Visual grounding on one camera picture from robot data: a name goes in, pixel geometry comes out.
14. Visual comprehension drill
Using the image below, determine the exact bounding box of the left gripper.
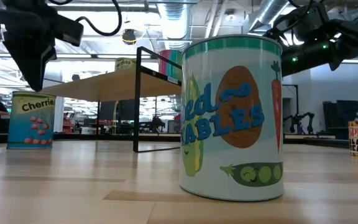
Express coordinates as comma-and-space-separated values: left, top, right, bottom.
0, 7, 57, 91

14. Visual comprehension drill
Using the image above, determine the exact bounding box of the cherries label can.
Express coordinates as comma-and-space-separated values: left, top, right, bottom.
6, 90, 57, 150

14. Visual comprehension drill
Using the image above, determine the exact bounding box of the berries label can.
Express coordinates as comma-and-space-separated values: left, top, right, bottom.
114, 57, 137, 72

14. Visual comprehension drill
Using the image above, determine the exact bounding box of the pink and teal label can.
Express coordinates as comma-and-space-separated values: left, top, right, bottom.
158, 49, 183, 82

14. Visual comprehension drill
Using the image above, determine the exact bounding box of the white building pillar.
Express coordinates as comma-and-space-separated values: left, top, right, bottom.
53, 96, 65, 134

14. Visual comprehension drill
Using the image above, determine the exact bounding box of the mixed vegetables label can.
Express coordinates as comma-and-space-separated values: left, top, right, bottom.
178, 34, 285, 202

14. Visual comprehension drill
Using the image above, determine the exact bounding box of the black equipment rack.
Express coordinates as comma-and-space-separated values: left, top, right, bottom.
321, 99, 358, 140

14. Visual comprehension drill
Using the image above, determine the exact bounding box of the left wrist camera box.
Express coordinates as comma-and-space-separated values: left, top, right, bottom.
54, 14, 85, 47

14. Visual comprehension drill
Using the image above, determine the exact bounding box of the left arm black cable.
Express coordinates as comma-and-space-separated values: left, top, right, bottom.
48, 0, 123, 37

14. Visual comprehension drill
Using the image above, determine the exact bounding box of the wooden shelf black metal frame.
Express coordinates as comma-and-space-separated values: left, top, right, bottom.
40, 45, 183, 153

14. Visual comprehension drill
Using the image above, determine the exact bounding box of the black metal table frame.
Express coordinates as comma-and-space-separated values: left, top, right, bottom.
0, 132, 351, 149

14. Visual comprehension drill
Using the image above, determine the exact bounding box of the corrugated silver ceiling duct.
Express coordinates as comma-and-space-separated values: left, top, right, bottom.
157, 0, 193, 52

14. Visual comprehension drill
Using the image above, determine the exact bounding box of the smooth silver ceiling duct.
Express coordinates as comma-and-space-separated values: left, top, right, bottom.
246, 0, 288, 32

